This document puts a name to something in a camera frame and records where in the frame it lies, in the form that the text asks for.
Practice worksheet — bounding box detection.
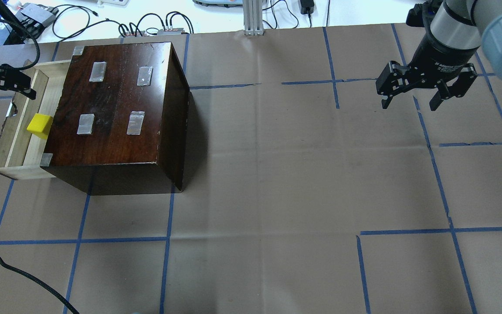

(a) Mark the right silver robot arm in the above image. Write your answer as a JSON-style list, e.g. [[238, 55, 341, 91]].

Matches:
[[375, 0, 502, 111]]

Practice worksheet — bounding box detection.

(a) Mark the black cable on table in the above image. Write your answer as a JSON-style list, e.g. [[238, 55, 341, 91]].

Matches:
[[0, 254, 79, 314]]

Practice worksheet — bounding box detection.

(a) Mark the black power adapter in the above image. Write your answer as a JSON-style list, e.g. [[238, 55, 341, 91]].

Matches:
[[299, 0, 315, 15]]

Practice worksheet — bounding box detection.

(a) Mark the grey usb dock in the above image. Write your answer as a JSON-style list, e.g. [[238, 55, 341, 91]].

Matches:
[[18, 3, 58, 27]]

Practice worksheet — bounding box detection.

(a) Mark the grey usb hub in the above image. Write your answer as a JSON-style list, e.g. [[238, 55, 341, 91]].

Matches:
[[156, 28, 187, 36]]

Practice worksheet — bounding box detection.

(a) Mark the light wooden drawer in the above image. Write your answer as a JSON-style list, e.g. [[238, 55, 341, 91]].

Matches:
[[0, 60, 71, 180]]

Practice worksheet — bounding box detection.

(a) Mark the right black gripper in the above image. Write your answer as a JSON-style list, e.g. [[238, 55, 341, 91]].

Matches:
[[375, 37, 478, 111]]

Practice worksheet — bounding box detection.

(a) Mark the dark wooden drawer cabinet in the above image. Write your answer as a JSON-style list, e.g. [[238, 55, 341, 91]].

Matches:
[[40, 42, 190, 195]]

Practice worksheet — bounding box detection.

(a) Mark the aluminium frame post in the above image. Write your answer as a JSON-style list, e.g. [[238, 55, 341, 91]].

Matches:
[[242, 0, 264, 36]]

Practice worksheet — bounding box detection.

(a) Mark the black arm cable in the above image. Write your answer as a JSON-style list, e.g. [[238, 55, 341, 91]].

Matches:
[[0, 0, 41, 70]]

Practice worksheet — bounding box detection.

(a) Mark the yellow cube block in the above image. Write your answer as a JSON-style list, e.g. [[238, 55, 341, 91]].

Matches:
[[26, 113, 54, 140]]

